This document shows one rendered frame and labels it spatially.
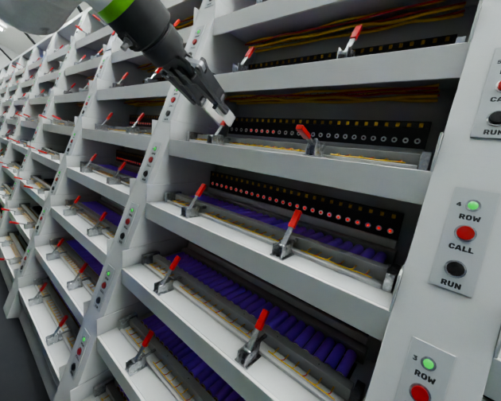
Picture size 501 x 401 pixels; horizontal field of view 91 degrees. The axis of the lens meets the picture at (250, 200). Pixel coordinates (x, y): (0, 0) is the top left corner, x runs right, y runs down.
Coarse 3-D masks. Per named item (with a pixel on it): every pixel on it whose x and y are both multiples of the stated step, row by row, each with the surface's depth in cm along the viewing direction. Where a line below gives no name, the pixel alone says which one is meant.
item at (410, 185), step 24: (192, 144) 62; (336, 144) 58; (360, 144) 55; (240, 168) 53; (264, 168) 49; (288, 168) 45; (312, 168) 42; (336, 168) 40; (360, 168) 37; (384, 168) 35; (432, 168) 32; (360, 192) 38; (384, 192) 36; (408, 192) 34
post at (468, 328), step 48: (480, 48) 32; (480, 96) 31; (480, 144) 30; (432, 192) 31; (432, 240) 30; (432, 288) 29; (480, 288) 27; (384, 336) 31; (432, 336) 28; (480, 336) 26; (384, 384) 29; (480, 384) 25
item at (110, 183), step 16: (80, 160) 113; (96, 160) 118; (128, 160) 113; (80, 176) 99; (96, 176) 96; (112, 176) 98; (128, 176) 91; (96, 192) 89; (112, 192) 81; (128, 192) 76
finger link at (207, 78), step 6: (204, 60) 46; (198, 66) 45; (198, 72) 47; (204, 72) 48; (210, 72) 48; (204, 78) 48; (210, 78) 49; (204, 84) 49; (210, 84) 49; (216, 84) 51; (210, 90) 50; (216, 90) 51; (222, 90) 52; (216, 96) 51; (222, 102) 53
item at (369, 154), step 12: (240, 144) 60; (252, 144) 58; (264, 144) 57; (276, 144) 55; (288, 144) 53; (300, 144) 51; (348, 156) 43; (360, 156) 43; (372, 156) 42; (384, 156) 41; (396, 156) 40; (408, 156) 39; (420, 156) 38
